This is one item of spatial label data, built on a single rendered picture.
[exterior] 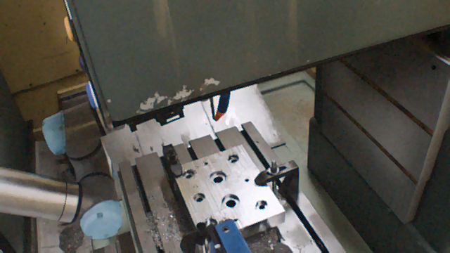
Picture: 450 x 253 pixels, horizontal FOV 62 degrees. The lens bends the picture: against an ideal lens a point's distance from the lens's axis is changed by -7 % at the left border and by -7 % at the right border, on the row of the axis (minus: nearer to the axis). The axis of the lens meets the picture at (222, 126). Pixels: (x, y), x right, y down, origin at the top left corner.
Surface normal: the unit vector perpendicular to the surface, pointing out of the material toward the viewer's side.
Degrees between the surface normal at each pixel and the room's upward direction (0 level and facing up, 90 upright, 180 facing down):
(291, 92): 0
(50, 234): 17
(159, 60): 90
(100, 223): 90
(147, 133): 22
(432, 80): 90
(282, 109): 0
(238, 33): 90
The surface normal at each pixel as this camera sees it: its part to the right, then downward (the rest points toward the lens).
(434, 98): -0.94, 0.29
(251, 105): 0.05, -0.47
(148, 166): -0.10, -0.77
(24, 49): 0.36, 0.56
